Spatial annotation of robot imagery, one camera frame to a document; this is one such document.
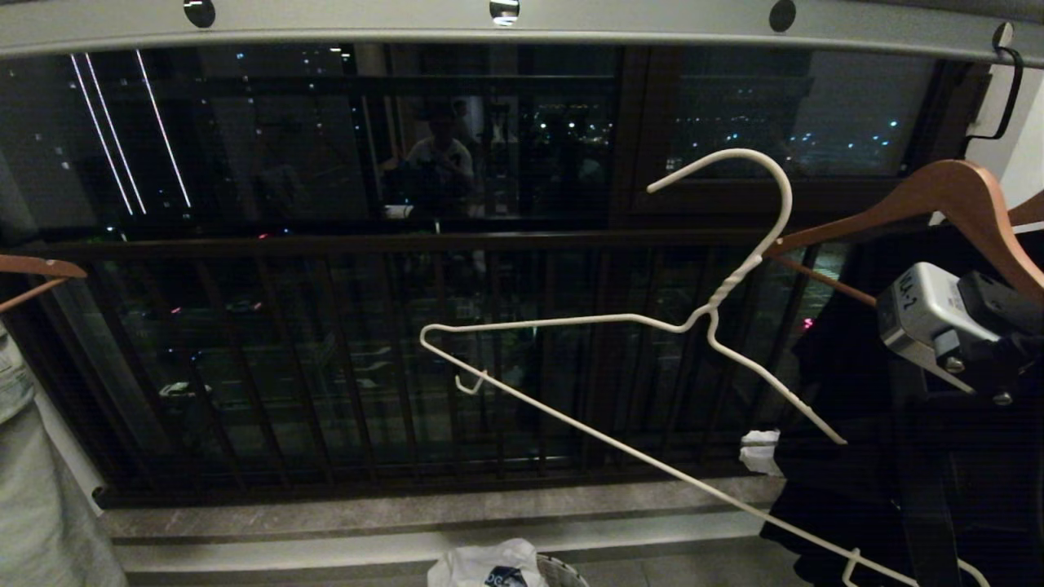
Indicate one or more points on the white laundry basket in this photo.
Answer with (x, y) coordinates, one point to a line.
(563, 573)

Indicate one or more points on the black garment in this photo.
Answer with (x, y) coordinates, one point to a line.
(864, 489)

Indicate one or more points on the brown wooden hanger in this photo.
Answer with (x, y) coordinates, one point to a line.
(41, 267)
(1029, 210)
(971, 186)

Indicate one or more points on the pale green garment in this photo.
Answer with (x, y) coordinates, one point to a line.
(33, 489)

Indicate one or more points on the dark metal balcony railing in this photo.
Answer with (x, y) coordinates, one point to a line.
(408, 243)

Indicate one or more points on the white plastic bag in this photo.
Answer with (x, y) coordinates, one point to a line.
(481, 564)

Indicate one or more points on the grey metal clothes rail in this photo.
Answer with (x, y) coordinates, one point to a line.
(408, 23)

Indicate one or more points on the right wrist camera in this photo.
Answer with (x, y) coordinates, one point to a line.
(922, 314)

